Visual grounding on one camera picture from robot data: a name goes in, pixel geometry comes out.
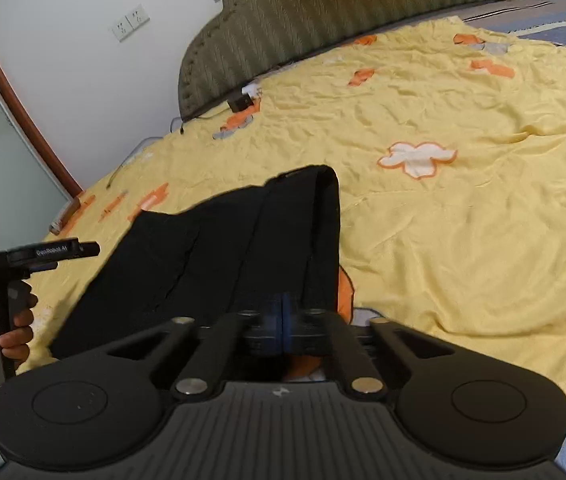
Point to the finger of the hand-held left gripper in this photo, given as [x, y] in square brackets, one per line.
[90, 249]

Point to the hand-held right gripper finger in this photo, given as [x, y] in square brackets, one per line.
[289, 322]
[278, 322]

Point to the black pants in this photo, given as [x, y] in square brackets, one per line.
[213, 260]

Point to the person's left hand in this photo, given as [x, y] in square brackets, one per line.
[18, 340]

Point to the brown glasses case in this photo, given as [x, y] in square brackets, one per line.
[65, 215]

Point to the frosted glass door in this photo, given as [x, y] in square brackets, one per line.
[3, 180]

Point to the yellow printed blanket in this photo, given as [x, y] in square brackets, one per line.
[463, 235]

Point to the black power adapter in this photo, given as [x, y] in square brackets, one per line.
[239, 103]

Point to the white charger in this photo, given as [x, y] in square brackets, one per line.
[253, 89]

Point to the olive padded headboard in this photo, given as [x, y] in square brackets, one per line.
[313, 25]

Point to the wooden door frame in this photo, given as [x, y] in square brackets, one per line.
[23, 110]

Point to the white wall socket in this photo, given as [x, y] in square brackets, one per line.
[138, 15]
[122, 28]

